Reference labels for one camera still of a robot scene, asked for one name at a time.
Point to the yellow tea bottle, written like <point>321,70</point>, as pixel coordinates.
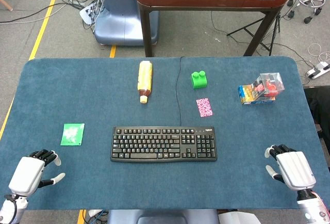
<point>145,80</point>

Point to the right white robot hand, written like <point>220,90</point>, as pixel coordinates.
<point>296,168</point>

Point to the white power strip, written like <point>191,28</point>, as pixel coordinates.
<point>89,12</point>
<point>318,69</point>

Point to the blue table mat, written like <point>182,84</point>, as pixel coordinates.
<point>165,177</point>

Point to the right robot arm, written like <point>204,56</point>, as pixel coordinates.
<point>310,206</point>

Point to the black computer keyboard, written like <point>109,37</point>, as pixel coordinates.
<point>163,144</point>

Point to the clear plastic box red toy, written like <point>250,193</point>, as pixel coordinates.
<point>270,83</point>

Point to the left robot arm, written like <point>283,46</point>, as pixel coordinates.
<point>11,207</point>

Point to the blue robot torso base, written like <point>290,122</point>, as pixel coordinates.
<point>162,216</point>

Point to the green toy building block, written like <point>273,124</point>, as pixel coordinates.
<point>198,79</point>

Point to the pink patterned card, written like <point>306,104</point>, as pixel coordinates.
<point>204,107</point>

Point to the black tripod stand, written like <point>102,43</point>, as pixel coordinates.
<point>257,34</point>

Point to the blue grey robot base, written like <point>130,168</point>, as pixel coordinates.
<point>123,15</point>

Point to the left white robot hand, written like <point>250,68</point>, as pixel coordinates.
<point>29,173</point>

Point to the colourful cardboard box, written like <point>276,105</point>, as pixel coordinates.
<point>254,95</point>

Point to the green square packet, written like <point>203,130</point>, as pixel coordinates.
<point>72,134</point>

